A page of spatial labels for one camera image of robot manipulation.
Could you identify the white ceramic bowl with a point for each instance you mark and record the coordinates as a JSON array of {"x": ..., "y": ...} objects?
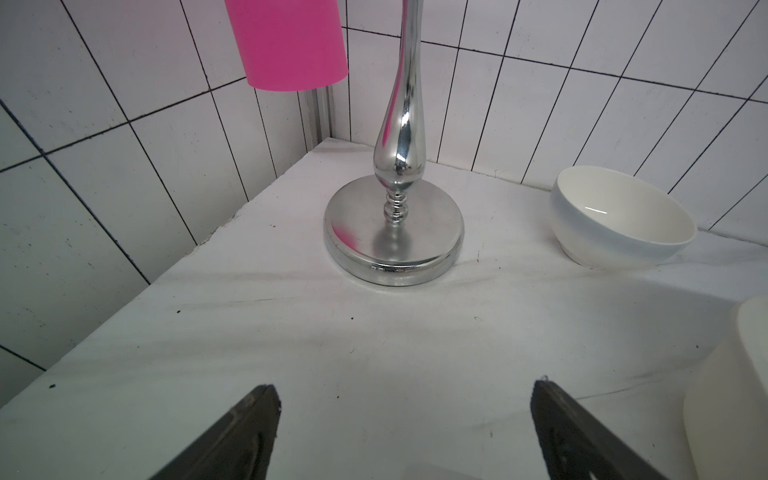
[{"x": 610, "y": 220}]

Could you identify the chrome wine glass rack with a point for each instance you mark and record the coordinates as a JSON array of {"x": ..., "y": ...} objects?
[{"x": 393, "y": 228}]

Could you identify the white plastic storage box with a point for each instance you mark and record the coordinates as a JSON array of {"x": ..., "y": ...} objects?
[{"x": 725, "y": 407}]

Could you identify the pink plastic wine glass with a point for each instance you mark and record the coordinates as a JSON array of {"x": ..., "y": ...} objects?
[{"x": 289, "y": 45}]

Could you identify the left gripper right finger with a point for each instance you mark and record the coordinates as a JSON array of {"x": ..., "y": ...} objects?
[{"x": 575, "y": 445}]

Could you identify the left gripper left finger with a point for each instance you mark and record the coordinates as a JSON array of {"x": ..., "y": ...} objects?
[{"x": 238, "y": 446}]

